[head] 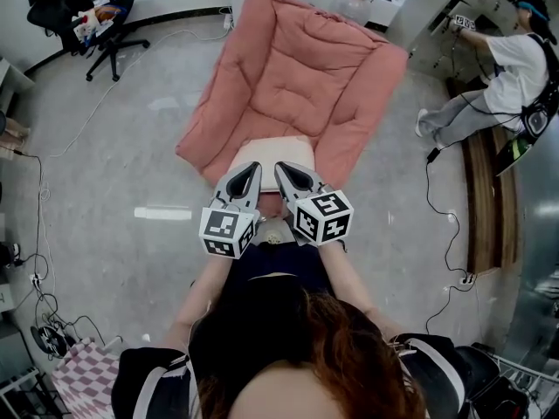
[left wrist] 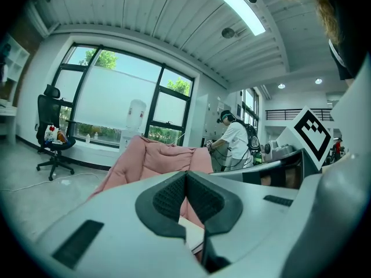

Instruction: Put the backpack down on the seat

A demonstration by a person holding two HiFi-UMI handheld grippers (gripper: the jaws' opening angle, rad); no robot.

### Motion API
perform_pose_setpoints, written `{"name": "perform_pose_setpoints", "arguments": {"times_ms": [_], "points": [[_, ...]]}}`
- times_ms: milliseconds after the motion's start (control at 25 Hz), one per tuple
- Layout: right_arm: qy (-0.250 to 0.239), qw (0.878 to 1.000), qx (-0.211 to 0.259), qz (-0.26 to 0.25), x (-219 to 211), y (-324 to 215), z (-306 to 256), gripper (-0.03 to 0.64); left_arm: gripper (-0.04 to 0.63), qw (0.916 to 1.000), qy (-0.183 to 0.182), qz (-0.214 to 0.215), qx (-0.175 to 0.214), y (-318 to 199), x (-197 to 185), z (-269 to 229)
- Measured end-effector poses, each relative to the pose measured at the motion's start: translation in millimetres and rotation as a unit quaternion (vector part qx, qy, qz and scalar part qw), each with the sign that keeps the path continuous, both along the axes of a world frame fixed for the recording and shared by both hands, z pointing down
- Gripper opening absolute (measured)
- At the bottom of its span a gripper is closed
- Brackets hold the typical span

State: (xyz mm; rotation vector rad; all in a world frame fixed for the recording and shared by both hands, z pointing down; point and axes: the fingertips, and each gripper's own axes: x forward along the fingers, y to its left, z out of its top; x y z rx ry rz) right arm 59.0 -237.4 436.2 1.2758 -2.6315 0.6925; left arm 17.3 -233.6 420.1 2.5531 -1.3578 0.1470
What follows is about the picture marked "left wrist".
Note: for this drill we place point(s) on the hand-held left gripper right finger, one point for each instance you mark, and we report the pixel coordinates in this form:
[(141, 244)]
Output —
[(261, 227)]

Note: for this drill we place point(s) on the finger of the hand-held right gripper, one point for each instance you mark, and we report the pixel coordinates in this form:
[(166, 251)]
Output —
[(255, 168)]

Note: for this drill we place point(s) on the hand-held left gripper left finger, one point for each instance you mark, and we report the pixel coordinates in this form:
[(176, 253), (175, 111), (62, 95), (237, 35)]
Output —
[(121, 233)]

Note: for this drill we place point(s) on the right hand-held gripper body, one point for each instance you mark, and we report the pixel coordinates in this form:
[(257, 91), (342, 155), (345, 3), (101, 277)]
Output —
[(313, 135)]

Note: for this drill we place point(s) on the pink cushioned armchair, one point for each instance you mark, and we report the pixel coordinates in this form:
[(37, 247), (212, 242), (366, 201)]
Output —
[(162, 161)]

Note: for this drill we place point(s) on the black harness pack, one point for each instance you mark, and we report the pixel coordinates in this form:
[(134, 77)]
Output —
[(252, 138)]

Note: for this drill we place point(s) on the black railing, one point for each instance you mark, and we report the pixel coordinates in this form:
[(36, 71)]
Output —
[(290, 114)]

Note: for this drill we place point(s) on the grey lockers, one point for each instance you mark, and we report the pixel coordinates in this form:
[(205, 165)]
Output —
[(211, 117)]

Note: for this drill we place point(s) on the person's black shirt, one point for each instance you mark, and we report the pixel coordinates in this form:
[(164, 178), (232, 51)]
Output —
[(353, 54)]

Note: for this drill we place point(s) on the white plush toy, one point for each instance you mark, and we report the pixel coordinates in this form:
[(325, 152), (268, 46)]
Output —
[(52, 132)]

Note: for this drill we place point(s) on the white water dispenser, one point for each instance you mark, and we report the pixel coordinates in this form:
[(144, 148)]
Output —
[(136, 111)]

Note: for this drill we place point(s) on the round ceiling speaker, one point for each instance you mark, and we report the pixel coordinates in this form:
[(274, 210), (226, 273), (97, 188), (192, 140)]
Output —
[(228, 32)]

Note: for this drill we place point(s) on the black framed window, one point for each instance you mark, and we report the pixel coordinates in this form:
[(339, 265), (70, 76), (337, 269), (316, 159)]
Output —
[(116, 97)]

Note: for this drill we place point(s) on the black office chair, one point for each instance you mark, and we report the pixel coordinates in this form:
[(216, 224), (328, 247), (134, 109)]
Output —
[(47, 109)]

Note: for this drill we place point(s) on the long ceiling light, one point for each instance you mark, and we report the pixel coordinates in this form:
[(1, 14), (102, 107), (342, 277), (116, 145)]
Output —
[(234, 7)]

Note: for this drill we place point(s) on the white shelf unit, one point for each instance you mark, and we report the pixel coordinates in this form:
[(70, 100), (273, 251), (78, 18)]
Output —
[(17, 59)]

